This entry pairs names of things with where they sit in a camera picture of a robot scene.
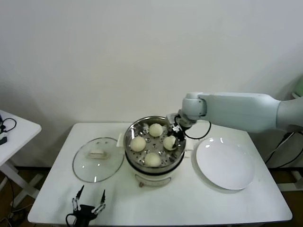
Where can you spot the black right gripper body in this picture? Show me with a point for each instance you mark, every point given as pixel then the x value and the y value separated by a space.
pixel 180 136

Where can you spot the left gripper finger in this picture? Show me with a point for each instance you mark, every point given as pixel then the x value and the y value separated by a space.
pixel 101 203
pixel 76 201

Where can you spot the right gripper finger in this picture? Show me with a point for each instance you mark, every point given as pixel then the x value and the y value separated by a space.
pixel 175 147
pixel 173 139

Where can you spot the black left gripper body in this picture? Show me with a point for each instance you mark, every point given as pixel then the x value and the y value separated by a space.
pixel 85 212

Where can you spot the white steamed baozi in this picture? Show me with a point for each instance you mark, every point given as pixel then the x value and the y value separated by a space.
pixel 155 130
pixel 137 144
pixel 152 159
pixel 168 143

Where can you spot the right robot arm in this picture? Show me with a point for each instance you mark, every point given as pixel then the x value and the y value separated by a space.
pixel 236 111

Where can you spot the stainless steel steamer basket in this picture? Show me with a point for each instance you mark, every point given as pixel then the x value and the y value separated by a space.
pixel 180 151

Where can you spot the white electric cooker pot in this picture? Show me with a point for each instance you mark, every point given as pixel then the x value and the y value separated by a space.
pixel 154 177

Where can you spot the round glass pot lid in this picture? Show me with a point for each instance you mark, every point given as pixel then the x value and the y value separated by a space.
pixel 98 163

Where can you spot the white round plate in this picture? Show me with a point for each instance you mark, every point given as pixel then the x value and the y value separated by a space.
pixel 225 163

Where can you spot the white folding side table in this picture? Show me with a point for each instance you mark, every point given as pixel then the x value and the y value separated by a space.
pixel 21 134

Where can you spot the small black device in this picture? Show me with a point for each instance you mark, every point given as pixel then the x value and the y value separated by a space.
pixel 3 141

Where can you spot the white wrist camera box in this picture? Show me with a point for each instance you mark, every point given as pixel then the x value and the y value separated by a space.
pixel 172 121

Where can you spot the white table leg frame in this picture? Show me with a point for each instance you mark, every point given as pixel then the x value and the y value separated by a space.
pixel 293 179

